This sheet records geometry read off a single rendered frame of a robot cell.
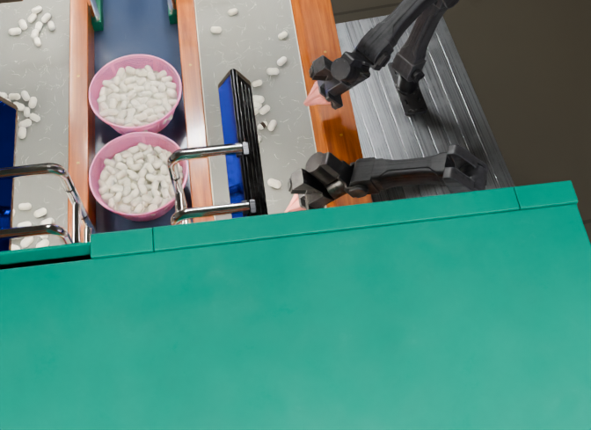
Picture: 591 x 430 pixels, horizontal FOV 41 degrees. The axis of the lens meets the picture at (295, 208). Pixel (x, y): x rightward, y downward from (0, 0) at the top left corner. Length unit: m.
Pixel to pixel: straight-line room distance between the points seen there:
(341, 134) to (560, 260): 1.36
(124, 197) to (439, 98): 0.98
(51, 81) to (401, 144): 1.04
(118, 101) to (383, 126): 0.78
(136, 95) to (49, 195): 0.40
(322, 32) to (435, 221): 1.58
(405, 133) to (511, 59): 1.23
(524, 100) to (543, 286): 2.50
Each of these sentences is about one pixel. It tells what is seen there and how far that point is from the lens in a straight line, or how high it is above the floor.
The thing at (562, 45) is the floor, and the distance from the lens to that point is 3.62.
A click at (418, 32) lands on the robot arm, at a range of 2.26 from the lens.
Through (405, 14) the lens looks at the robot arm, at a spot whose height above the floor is 1.06.
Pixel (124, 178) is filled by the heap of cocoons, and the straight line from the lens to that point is 2.23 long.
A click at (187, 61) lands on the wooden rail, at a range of 2.39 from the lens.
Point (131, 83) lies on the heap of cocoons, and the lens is 2.41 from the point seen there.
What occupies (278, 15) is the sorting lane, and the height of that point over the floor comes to 0.74.
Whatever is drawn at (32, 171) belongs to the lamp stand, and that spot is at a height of 1.12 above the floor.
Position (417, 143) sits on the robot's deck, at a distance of 2.34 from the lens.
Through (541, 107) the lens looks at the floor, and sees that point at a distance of 3.38.
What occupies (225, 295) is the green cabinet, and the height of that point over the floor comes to 1.79.
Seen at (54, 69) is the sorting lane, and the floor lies 0.74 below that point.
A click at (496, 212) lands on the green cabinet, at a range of 0.94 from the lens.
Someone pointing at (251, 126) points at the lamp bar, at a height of 1.07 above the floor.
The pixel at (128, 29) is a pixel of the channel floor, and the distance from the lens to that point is 2.62.
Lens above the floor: 2.58
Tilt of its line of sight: 60 degrees down
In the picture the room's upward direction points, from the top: 1 degrees clockwise
